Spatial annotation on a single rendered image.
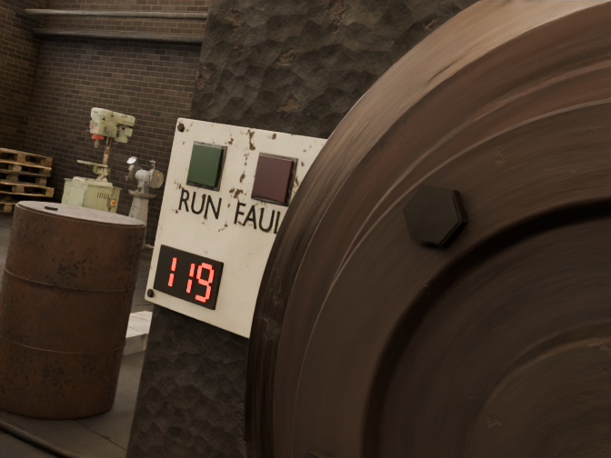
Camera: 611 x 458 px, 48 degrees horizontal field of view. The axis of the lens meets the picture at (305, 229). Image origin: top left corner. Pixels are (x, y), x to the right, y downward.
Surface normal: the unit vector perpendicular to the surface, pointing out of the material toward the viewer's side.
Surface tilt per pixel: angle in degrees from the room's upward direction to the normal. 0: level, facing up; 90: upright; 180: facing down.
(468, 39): 90
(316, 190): 90
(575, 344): 58
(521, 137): 90
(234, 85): 90
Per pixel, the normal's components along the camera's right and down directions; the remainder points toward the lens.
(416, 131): -0.56, -0.06
